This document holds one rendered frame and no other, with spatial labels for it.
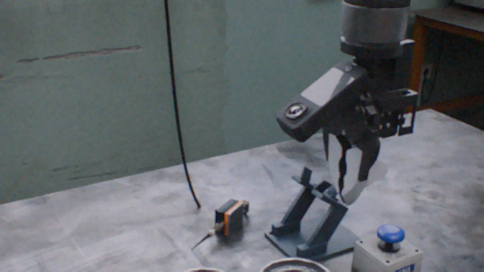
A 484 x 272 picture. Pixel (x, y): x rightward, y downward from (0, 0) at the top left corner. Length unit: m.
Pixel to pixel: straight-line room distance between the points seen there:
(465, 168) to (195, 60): 1.44
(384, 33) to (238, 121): 2.01
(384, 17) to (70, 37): 1.70
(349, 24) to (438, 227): 0.48
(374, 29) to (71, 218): 0.61
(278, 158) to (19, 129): 1.29
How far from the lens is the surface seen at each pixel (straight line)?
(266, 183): 1.12
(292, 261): 0.85
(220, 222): 0.94
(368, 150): 0.69
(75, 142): 2.37
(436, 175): 1.23
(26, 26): 2.20
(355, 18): 0.66
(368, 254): 0.87
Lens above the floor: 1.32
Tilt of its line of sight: 24 degrees down
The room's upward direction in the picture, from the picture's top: 1 degrees clockwise
